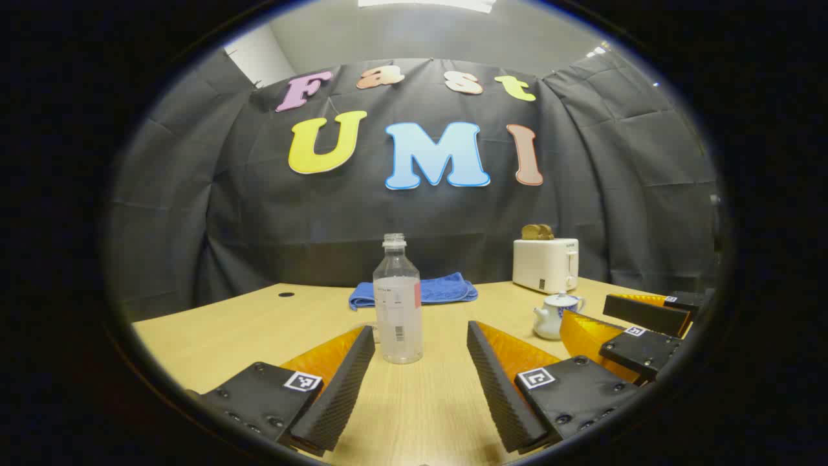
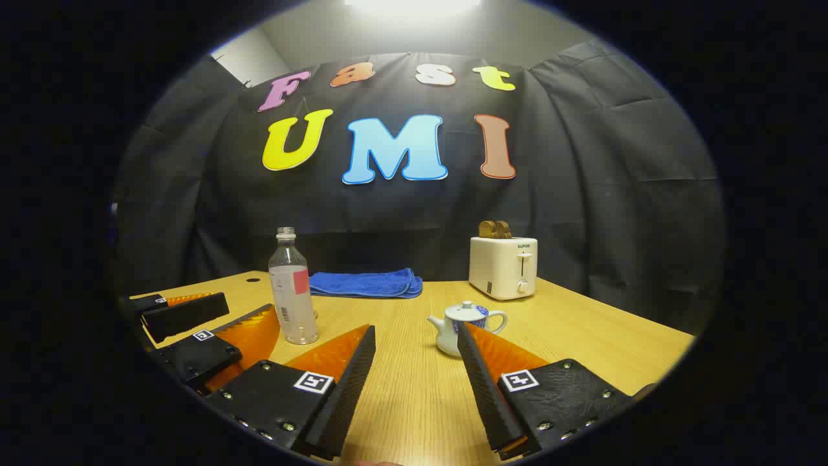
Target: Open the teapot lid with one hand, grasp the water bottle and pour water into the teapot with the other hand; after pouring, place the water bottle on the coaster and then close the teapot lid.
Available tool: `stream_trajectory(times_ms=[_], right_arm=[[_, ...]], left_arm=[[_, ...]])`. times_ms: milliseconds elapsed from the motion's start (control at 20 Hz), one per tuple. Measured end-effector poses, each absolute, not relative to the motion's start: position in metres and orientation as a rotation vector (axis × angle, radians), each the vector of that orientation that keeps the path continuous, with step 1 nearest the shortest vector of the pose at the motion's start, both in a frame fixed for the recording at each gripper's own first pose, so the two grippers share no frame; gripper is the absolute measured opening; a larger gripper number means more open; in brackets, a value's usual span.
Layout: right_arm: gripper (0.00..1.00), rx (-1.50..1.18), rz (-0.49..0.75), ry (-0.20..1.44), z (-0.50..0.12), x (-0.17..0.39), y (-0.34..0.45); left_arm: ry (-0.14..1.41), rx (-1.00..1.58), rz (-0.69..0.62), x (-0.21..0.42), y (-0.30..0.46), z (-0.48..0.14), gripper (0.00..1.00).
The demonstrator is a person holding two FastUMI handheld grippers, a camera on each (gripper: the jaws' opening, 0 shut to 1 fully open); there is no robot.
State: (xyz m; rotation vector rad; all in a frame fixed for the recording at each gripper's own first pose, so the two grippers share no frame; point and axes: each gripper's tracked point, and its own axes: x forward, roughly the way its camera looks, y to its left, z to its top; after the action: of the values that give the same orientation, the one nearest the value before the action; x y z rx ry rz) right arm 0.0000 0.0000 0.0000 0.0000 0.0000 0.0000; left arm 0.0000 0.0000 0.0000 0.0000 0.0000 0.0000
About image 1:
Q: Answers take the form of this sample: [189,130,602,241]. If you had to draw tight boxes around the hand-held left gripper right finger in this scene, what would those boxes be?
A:
[467,320,641,454]

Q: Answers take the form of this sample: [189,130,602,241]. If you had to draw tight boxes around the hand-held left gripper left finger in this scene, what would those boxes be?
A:
[188,326,376,457]

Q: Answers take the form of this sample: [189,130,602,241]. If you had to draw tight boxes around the white blue-flowered teacup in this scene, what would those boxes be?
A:
[533,303,586,341]

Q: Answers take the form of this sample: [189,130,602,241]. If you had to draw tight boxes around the clear plastic water bottle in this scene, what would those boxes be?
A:
[373,233,424,364]

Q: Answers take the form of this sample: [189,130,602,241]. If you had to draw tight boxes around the white toaster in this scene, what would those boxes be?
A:
[512,238,580,296]

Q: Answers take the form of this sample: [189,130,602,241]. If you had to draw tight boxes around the blue folded towel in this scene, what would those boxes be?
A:
[349,272,479,311]

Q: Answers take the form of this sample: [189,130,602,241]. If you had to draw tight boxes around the ceiling light panel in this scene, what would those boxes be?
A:
[357,0,496,14]

